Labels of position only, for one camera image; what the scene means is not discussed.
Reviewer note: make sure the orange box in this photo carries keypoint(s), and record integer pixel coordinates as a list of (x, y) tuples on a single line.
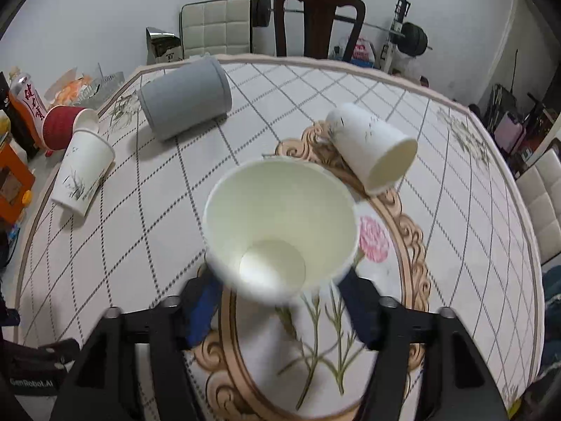
[(11, 180)]

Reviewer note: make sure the red and white bag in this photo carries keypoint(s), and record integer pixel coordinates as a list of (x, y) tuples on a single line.
[(363, 51)]

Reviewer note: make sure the red paper cup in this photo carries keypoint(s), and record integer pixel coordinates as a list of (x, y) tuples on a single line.
[(59, 125)]

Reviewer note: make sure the white quilted chair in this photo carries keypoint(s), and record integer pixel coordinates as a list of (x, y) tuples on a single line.
[(541, 201)]

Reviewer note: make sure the pink suitcase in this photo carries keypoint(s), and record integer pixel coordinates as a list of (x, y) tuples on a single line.
[(512, 130)]

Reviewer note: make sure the printed tablecloth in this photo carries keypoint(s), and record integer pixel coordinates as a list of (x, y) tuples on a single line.
[(460, 228)]

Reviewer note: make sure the orange snack bag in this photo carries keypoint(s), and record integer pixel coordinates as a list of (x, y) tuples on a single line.
[(70, 90)]

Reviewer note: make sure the white cup grass print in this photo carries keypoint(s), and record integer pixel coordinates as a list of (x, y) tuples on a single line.
[(83, 171)]

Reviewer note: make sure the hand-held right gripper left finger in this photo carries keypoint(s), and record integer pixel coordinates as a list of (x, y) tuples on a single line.
[(202, 315)]

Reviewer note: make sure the barbell with black plates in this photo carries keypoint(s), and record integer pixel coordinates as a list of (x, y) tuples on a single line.
[(414, 37)]

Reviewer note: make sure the grey cup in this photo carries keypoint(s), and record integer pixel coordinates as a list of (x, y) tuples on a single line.
[(186, 96)]

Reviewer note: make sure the dark wooden chair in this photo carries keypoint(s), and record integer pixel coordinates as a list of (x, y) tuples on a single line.
[(320, 0)]

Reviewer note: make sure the clear plastic packaging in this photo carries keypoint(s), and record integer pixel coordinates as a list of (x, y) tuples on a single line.
[(107, 81)]

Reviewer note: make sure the white paper cup dark specks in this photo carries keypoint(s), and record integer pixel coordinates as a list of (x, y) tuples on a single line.
[(363, 144)]

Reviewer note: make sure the white padded chair back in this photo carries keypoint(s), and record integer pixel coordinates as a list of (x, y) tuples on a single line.
[(214, 26)]

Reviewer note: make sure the silver bag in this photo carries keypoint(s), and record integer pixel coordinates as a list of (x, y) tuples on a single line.
[(162, 46)]

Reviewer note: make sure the white barbell rack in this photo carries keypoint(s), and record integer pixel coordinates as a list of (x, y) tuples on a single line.
[(392, 30)]

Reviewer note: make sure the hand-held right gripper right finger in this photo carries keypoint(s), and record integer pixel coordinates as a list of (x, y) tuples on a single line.
[(360, 315)]

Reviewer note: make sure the plain white paper cup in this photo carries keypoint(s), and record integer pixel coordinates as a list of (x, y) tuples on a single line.
[(280, 210)]

